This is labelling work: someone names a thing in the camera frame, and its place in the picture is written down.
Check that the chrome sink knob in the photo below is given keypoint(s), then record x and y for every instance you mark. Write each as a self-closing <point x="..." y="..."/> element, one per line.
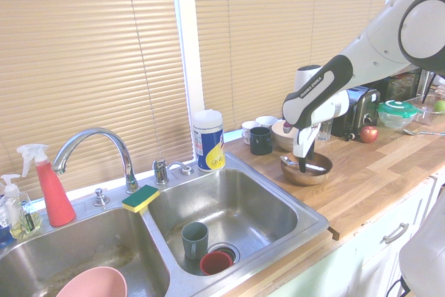
<point x="101" y="198"/>

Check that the chrome sink sprayer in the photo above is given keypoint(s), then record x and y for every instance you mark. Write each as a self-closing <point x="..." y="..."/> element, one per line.
<point x="161" y="172"/>

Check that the green apple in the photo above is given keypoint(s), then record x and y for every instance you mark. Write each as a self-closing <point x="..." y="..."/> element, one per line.
<point x="439" y="106"/>

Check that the black ceramic mug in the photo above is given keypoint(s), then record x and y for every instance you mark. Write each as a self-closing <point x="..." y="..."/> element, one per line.
<point x="260" y="142"/>

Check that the red spray bottle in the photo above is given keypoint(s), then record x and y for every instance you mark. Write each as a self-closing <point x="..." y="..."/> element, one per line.
<point x="54" y="196"/>

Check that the red plastic cup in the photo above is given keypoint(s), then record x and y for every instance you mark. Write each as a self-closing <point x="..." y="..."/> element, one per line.
<point x="215" y="262"/>

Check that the white ceramic mug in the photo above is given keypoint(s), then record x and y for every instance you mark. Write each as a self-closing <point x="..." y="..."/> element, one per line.
<point x="247" y="131"/>
<point x="267" y="121"/>

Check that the black silver toaster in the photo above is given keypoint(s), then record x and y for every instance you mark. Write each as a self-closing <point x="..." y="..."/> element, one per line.
<point x="361" y="112"/>

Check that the chrome gooseneck faucet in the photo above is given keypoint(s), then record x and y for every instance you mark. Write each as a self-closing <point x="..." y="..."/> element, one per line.
<point x="118" y="144"/>

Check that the green lidded glass container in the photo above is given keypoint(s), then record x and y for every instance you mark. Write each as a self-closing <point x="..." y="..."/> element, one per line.
<point x="396" y="112"/>

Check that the white ceramic bowl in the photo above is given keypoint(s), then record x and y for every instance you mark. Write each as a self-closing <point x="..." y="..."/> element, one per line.
<point x="281" y="138"/>

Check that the yellow green sponge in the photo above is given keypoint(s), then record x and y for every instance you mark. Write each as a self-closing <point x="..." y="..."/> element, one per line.
<point x="139" y="198"/>

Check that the blue liquid bottle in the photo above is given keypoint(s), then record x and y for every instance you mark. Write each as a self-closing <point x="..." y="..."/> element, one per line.
<point x="3" y="234"/>

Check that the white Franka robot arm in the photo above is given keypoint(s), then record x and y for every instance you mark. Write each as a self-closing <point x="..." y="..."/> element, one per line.
<point x="382" y="50"/>

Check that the pink plastic bowl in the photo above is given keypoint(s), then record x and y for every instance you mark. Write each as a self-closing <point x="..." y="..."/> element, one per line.
<point x="94" y="283"/>

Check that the black toaster oven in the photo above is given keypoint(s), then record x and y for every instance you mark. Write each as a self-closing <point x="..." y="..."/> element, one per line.
<point x="403" y="88"/>

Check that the white blue wipes canister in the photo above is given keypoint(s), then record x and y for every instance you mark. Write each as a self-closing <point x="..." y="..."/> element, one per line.
<point x="208" y="144"/>

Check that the red apple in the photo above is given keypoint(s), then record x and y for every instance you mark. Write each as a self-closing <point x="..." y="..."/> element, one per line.
<point x="368" y="134"/>

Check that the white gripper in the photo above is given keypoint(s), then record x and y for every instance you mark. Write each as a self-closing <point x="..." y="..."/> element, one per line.
<point x="304" y="144"/>

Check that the clear drinking glass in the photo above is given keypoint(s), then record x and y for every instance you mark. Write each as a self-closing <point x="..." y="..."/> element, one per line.
<point x="325" y="131"/>

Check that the clear glass dish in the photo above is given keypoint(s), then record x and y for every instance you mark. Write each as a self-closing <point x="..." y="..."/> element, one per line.
<point x="426" y="116"/>

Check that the pale green kitchen cabinet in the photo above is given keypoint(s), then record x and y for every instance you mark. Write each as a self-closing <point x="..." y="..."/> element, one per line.
<point x="365" y="269"/>

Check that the silver metal spoon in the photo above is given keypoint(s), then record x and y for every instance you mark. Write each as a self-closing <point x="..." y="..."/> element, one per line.
<point x="288" y="160"/>

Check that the wide tan window blind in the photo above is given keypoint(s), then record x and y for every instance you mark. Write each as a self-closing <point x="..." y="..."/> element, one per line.
<point x="87" y="67"/>

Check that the stainless steel double sink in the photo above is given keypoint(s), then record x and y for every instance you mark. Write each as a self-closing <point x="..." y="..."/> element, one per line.
<point x="226" y="206"/>

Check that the metal sink drain strainer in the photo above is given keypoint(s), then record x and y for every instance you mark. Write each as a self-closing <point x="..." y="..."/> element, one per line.
<point x="231" y="250"/>

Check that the brown wooden bowl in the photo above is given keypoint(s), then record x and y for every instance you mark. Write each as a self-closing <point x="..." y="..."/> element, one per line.
<point x="307" y="178"/>

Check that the grey green mug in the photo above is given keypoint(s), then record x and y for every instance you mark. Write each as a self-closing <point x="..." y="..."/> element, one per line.
<point x="194" y="239"/>

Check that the chrome curved sink spout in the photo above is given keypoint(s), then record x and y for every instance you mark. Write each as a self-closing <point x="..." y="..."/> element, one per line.
<point x="184" y="168"/>

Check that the medium tan window blind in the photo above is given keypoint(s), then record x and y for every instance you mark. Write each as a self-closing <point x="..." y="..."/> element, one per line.
<point x="260" y="32"/>

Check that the clear soap pump bottle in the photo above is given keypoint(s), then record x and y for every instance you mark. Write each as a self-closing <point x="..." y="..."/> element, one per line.
<point x="21" y="220"/>

